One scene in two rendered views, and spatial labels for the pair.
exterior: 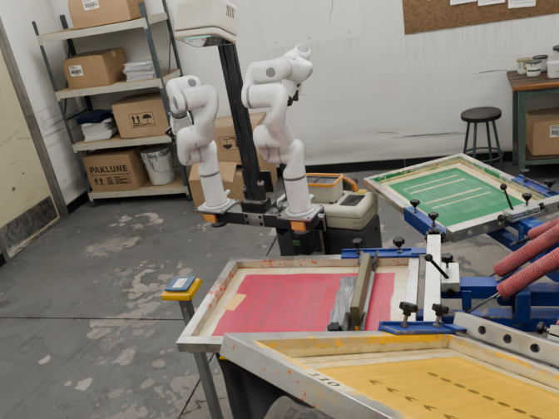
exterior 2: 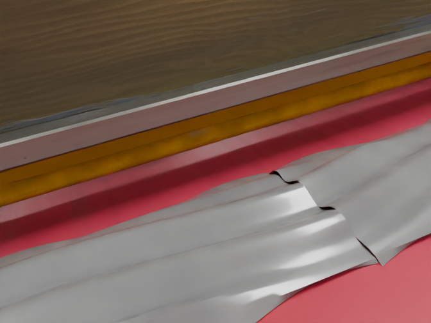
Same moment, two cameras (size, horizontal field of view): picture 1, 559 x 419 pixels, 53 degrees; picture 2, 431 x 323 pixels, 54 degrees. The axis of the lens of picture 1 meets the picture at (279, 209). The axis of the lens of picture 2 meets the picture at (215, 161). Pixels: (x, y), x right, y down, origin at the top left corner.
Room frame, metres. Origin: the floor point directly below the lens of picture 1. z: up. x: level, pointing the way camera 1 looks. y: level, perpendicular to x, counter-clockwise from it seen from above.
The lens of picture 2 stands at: (1.82, -0.08, 1.04)
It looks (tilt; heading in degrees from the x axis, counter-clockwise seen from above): 25 degrees down; 234
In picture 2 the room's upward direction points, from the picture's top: 10 degrees counter-clockwise
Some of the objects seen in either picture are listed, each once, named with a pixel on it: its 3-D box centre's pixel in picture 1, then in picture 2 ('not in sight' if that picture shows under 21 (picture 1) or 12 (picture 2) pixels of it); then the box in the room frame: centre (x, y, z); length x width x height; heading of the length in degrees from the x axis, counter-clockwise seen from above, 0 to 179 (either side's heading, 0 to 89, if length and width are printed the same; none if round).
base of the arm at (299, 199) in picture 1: (299, 192); not in sight; (2.20, -0.09, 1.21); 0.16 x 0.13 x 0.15; 147
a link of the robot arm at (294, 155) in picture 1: (289, 158); not in sight; (2.19, -0.08, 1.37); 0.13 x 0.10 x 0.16; 69
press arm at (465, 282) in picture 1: (467, 288); not in sight; (1.59, -0.57, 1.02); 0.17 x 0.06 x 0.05; 71
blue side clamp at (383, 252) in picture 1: (379, 258); not in sight; (1.95, -0.35, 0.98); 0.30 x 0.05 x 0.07; 71
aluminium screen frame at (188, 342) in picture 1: (306, 298); not in sight; (1.77, -0.04, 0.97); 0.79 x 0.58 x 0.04; 71
